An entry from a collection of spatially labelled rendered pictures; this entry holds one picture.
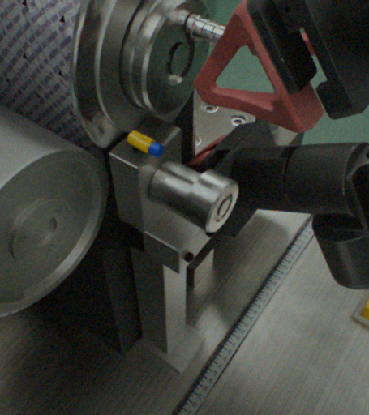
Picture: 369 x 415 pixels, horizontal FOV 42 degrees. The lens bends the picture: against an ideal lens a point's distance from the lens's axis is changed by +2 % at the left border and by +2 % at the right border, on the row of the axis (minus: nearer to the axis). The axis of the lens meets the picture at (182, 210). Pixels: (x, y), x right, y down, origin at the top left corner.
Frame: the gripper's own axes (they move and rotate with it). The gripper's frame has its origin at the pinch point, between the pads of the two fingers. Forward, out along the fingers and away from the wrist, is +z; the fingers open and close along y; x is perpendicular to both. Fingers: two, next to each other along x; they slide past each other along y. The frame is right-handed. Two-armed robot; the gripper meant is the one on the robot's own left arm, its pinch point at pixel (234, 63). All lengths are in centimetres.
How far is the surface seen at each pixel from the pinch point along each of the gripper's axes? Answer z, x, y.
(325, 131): 104, -79, 148
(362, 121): 96, -86, 163
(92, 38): 2.4, 5.7, -6.3
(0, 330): 37.8, -14.5, -14.7
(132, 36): 2.4, 4.7, -3.8
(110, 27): 2.1, 5.7, -5.0
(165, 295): 14.9, -15.5, -6.4
